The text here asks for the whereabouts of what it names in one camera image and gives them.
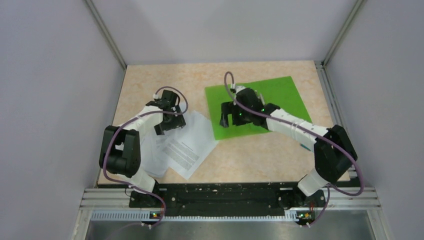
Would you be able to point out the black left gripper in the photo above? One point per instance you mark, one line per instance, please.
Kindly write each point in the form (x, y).
(178, 121)

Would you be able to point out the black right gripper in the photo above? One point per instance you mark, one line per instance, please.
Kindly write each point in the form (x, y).
(229, 107)

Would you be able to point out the white printed paper sheet front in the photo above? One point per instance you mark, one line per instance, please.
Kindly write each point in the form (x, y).
(186, 149)

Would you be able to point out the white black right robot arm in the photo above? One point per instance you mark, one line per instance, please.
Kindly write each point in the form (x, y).
(333, 151)

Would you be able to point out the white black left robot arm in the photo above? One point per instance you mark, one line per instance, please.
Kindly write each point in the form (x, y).
(120, 153)

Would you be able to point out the teal block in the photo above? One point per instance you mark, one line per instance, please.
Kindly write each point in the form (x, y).
(305, 147)

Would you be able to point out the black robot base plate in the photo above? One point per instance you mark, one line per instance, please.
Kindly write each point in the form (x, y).
(226, 200)

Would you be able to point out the aluminium corner post left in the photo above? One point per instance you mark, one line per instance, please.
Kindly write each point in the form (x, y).
(104, 31)

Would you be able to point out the aluminium corner post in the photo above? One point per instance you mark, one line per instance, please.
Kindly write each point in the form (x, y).
(104, 31)
(357, 7)

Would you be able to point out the aluminium corner post right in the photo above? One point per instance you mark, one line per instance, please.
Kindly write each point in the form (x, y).
(357, 7)

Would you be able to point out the aluminium frame rail front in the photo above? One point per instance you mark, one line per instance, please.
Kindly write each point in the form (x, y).
(104, 215)

